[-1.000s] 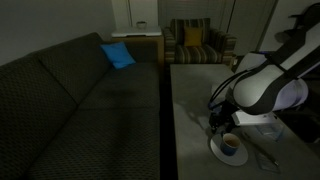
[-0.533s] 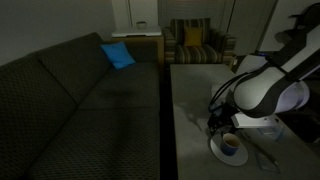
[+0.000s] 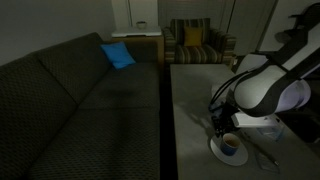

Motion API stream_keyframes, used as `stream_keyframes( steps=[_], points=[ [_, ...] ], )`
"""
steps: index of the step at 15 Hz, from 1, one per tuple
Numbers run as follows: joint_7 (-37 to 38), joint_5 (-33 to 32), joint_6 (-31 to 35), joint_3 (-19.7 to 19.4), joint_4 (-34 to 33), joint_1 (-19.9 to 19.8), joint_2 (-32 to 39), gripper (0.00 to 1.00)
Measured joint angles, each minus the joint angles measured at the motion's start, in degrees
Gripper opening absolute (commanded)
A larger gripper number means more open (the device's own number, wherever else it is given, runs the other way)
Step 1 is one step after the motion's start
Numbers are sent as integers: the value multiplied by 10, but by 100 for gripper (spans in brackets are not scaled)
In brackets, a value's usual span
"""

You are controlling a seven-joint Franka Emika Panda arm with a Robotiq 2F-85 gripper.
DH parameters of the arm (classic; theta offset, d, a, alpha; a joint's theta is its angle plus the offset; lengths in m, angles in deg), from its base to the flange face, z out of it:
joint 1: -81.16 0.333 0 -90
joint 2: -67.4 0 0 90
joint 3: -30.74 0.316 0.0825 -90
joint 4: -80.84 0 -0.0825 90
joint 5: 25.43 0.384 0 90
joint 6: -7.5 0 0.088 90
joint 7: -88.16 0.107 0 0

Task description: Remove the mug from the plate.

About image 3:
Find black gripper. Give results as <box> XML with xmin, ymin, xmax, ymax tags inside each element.
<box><xmin>210</xmin><ymin>103</ymin><xmax>241</xmax><ymax>138</ymax></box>

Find blue mug cream inside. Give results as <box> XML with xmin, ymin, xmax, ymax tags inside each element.
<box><xmin>220</xmin><ymin>132</ymin><xmax>242</xmax><ymax>157</ymax></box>

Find white round plate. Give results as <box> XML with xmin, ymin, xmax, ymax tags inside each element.
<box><xmin>209</xmin><ymin>134</ymin><xmax>249</xmax><ymax>167</ymax></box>

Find beige waste basket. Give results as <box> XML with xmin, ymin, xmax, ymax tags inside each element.
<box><xmin>230</xmin><ymin>54</ymin><xmax>239</xmax><ymax>68</ymax></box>

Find striped armchair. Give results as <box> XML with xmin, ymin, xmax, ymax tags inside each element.
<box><xmin>162</xmin><ymin>17</ymin><xmax>238</xmax><ymax>67</ymax></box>

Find yellow cushion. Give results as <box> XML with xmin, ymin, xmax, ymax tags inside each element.
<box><xmin>183</xmin><ymin>26</ymin><xmax>204</xmax><ymax>48</ymax></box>

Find black office chair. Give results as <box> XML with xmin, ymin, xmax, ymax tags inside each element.
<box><xmin>274</xmin><ymin>2</ymin><xmax>320</xmax><ymax>46</ymax></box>

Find grey window blinds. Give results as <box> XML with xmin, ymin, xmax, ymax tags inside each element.
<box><xmin>157</xmin><ymin>0</ymin><xmax>234</xmax><ymax>31</ymax></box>

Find blue throw pillow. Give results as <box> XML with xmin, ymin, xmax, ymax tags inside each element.
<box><xmin>99</xmin><ymin>41</ymin><xmax>137</xmax><ymax>71</ymax></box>

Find wooden side table white top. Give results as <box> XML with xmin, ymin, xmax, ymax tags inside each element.
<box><xmin>110</xmin><ymin>26</ymin><xmax>165</xmax><ymax>68</ymax></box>

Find dark patterned fabric sofa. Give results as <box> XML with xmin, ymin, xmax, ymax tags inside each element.
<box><xmin>0</xmin><ymin>32</ymin><xmax>162</xmax><ymax>180</ymax></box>

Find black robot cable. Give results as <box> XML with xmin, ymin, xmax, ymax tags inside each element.
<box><xmin>208</xmin><ymin>69</ymin><xmax>254</xmax><ymax>113</ymax></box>

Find metal spoon dark handle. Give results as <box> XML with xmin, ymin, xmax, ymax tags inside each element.
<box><xmin>246</xmin><ymin>138</ymin><xmax>280</xmax><ymax>167</ymax></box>

